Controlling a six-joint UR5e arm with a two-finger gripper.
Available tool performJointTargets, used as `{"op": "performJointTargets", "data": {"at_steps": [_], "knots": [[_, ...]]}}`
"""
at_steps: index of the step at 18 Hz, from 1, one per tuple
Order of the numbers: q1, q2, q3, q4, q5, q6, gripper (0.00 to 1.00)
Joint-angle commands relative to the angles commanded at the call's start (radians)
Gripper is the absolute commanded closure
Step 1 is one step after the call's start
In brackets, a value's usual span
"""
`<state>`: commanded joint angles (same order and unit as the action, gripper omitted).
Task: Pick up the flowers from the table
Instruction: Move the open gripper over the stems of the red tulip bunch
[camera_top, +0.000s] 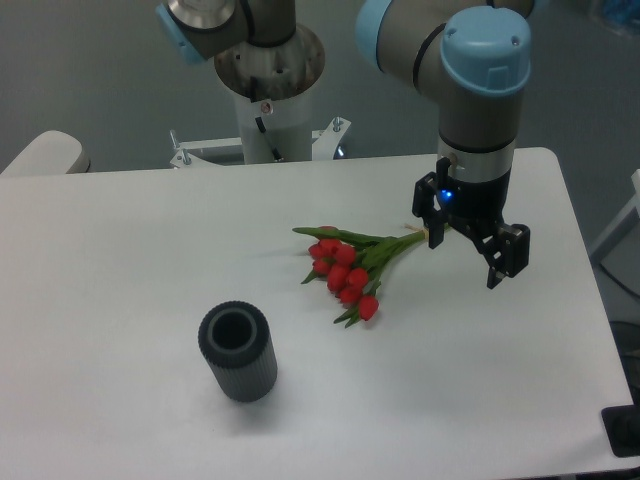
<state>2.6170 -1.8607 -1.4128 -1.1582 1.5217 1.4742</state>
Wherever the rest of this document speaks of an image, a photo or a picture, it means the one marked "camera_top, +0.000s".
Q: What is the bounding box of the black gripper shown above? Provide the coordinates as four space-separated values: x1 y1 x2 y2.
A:
412 157 530 289

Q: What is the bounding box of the red tulip bouquet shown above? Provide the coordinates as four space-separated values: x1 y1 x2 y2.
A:
293 226 429 328

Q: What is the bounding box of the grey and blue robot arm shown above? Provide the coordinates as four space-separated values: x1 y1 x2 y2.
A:
156 1 536 287

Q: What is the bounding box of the white furniture at right edge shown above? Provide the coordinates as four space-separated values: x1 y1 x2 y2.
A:
588 170 639 265

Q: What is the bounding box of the black device at table edge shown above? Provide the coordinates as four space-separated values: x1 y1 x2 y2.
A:
601 405 639 458

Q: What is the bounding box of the dark grey ribbed vase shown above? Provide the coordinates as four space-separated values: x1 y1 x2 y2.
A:
198 301 278 403

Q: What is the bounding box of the beige chair back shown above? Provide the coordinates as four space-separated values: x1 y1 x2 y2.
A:
1 130 91 178

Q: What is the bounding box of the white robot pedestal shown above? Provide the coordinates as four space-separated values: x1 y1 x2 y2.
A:
170 24 351 169

